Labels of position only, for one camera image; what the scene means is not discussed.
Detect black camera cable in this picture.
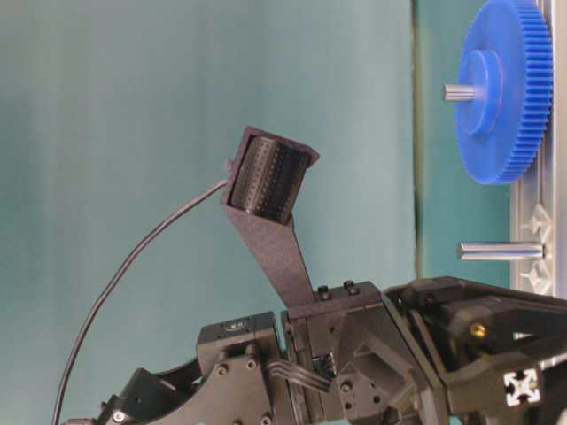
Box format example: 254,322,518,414
50,179,228,425

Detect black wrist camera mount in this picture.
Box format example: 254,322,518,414
221,127,319,312

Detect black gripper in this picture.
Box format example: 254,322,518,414
282,276,566,424

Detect free steel shaft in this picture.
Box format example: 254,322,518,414
456,242,545,261

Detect aluminium extrusion rail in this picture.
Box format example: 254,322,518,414
510,0,566,298

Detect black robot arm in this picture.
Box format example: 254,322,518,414
95,277,566,424

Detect large blue plastic gear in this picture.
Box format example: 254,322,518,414
454,1,553,185

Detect steel shaft through large gear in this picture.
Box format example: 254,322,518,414
443,84,486,103

